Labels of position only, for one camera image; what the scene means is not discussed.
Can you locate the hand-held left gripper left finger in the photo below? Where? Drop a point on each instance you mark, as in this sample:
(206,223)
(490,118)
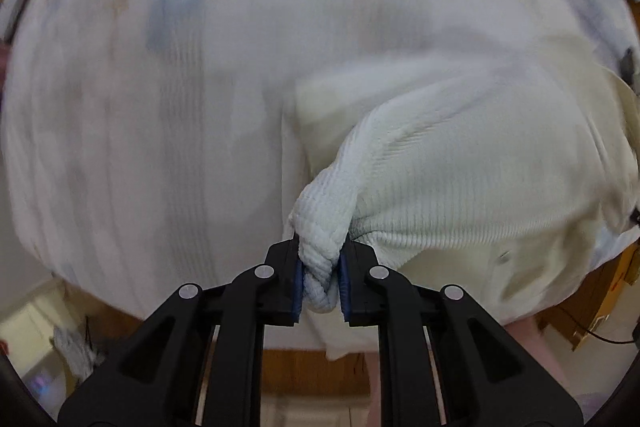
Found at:
(297,287)

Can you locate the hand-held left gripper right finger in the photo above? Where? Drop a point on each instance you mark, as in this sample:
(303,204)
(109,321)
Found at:
(344,289)

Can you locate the white snap-button jacket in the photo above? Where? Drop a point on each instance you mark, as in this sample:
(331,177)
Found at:
(450,187)

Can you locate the person's pink clothing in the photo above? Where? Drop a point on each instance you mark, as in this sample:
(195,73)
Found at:
(450,357)

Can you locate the bed with floral sheet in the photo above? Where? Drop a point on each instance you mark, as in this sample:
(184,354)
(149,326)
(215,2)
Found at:
(150,107)

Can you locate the wooden furniture piece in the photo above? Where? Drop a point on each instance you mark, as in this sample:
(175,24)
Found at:
(605,292)

